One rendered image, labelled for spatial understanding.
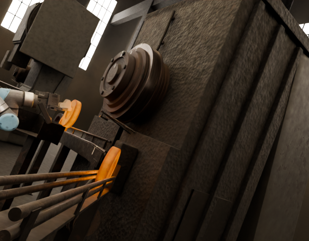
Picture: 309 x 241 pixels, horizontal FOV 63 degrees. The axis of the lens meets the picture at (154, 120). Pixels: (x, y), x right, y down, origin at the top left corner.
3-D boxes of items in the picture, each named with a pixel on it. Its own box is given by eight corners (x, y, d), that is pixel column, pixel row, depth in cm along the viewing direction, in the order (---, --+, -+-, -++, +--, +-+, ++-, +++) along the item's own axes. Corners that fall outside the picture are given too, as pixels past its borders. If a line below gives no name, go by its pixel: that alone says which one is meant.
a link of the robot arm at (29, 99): (23, 107, 121) (21, 105, 128) (33, 108, 124) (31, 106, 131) (25, 92, 121) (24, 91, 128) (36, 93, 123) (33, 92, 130)
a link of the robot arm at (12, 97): (-5, 104, 122) (-2, 86, 121) (21, 107, 128) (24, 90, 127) (-5, 105, 115) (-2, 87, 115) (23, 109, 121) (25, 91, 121)
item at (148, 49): (103, 116, 165) (132, 52, 169) (137, 130, 126) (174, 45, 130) (94, 113, 162) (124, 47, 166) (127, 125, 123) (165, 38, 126)
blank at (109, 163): (101, 196, 94) (93, 192, 94) (118, 162, 105) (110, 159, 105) (104, 177, 83) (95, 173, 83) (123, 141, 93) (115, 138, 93)
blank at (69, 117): (75, 102, 146) (70, 99, 145) (84, 102, 134) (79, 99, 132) (64, 126, 143) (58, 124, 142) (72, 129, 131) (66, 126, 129)
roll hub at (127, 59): (101, 98, 153) (119, 56, 155) (120, 103, 129) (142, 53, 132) (92, 94, 150) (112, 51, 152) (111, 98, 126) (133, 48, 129)
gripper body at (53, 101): (61, 95, 130) (36, 91, 123) (59, 112, 130) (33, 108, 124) (58, 94, 136) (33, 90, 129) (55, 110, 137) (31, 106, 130)
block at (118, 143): (114, 189, 129) (133, 145, 131) (121, 195, 122) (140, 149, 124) (95, 184, 123) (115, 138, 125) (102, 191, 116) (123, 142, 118)
